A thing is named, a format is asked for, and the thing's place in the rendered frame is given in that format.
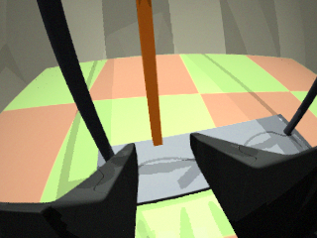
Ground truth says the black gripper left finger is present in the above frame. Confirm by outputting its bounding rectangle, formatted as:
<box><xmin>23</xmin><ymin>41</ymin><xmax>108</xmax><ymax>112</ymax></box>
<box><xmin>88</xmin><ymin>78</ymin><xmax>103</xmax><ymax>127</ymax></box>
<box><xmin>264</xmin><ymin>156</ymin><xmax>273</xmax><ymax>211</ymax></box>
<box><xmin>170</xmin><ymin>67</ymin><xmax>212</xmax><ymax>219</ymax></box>
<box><xmin>0</xmin><ymin>142</ymin><xmax>139</xmax><ymax>238</ymax></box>

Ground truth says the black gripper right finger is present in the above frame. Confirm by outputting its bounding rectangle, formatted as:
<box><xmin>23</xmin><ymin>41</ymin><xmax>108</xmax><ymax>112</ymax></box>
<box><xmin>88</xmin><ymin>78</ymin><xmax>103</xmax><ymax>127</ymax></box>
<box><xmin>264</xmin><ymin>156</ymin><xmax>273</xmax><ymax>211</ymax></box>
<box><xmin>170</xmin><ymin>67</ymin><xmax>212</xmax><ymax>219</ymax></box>
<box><xmin>190</xmin><ymin>134</ymin><xmax>317</xmax><ymax>238</ymax></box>

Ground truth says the orange bar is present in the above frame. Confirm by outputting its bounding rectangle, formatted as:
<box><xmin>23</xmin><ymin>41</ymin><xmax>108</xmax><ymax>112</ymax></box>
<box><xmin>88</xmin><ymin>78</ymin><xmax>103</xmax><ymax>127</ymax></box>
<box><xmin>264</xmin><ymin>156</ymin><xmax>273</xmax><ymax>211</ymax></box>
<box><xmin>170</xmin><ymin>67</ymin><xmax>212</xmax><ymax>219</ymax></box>
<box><xmin>136</xmin><ymin>0</ymin><xmax>162</xmax><ymax>147</ymax></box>

